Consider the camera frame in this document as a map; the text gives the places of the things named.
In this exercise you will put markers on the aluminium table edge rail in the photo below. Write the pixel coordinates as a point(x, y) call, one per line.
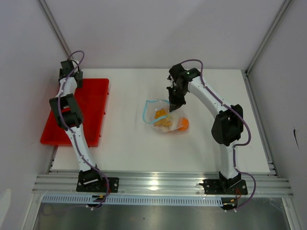
point(161, 183)

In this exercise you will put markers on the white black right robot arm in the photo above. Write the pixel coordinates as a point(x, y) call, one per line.
point(227, 126)

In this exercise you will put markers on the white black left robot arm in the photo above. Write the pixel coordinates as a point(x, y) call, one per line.
point(69, 117)

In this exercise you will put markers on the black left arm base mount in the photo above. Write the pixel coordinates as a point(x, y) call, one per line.
point(98, 186)

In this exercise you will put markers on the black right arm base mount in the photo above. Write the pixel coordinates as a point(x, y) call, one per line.
point(219, 187)

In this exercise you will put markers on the right aluminium frame post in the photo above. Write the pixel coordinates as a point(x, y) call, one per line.
point(277, 20)

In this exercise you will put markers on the white slotted cable duct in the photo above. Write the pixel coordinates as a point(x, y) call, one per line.
point(146, 200)

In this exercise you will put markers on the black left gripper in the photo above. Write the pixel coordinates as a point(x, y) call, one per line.
point(79, 75)

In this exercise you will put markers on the yellow toy pepper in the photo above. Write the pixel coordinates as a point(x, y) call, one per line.
point(165, 122)

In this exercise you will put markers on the clear zip top bag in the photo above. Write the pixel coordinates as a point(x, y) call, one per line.
point(151, 106)

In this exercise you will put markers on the aluminium frame post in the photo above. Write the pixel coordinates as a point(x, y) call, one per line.
point(55, 28)
point(277, 20)

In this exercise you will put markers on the left aluminium frame post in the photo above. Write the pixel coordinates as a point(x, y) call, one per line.
point(55, 28)

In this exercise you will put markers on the red plastic tray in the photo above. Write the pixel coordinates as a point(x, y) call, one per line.
point(92, 99)

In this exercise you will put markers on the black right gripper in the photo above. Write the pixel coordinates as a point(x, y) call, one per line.
point(174, 104)

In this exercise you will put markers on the yellow toy ginger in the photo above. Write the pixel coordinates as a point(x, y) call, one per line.
point(161, 114)

